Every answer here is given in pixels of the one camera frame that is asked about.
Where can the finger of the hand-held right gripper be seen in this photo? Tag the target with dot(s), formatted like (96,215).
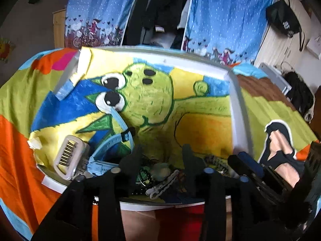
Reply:
(239,167)
(252,163)

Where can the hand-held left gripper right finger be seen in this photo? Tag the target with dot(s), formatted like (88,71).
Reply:
(188,159)

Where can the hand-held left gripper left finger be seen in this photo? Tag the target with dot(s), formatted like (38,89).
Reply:
(129,162)

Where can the blue smartwatch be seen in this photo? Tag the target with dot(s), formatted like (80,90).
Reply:
(100,167)

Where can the white shallow box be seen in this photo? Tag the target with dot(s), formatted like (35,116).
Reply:
(236,100)

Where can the white comb hair clip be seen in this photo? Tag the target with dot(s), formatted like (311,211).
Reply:
(67,158)

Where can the cartoon crayon drawing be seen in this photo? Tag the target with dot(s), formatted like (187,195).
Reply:
(155,100)

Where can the black bag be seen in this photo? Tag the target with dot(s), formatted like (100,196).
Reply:
(301,95)

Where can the beige tape piece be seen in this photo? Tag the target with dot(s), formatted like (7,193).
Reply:
(34,143)

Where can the blue tape piece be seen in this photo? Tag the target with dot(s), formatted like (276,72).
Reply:
(65,89)

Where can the white wardrobe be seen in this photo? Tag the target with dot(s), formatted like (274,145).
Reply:
(275,52)

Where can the colourful printed blanket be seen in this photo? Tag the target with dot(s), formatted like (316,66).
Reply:
(17,135)

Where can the small white box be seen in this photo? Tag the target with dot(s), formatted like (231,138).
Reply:
(314,46)

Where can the black cap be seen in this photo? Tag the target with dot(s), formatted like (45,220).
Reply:
(283,20)

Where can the blue dotted curtain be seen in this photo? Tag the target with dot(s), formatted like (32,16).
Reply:
(100,10)
(230,17)

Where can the wooden cabinet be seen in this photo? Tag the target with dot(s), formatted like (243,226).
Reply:
(59,27)

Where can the dark hanging clothes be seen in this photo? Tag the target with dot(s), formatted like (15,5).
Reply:
(158,10)

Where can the colourful wall sticker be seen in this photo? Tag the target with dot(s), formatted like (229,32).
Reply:
(7,50)

